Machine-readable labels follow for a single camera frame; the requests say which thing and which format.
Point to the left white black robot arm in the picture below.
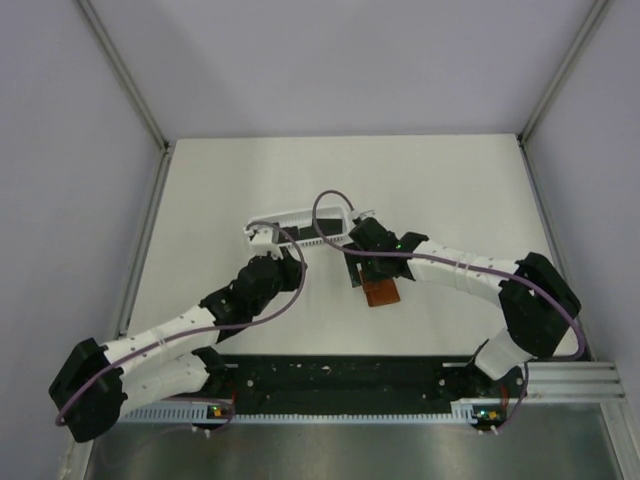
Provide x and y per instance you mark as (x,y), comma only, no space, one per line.
(101,382)

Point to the right aluminium frame post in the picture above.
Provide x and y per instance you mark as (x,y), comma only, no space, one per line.
(595,16)

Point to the aluminium frame post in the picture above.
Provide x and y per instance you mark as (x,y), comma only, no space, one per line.
(122,73)
(595,16)

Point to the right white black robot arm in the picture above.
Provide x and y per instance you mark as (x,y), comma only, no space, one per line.
(537,304)

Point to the aluminium frame rail front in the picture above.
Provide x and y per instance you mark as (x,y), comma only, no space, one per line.
(574,383)

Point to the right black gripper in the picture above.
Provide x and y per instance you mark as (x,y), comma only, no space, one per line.
(369,275)

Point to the left aluminium frame post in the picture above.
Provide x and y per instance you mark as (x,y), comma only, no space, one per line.
(122,73)

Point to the white plastic slotted basket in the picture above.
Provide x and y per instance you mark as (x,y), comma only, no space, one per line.
(303,217)

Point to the black credit card in basket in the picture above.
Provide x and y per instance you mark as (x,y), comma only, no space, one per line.
(330,227)

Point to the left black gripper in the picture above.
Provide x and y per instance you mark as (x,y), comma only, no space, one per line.
(293,270)

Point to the brown leather card holder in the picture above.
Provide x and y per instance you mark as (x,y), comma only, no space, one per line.
(381,293)

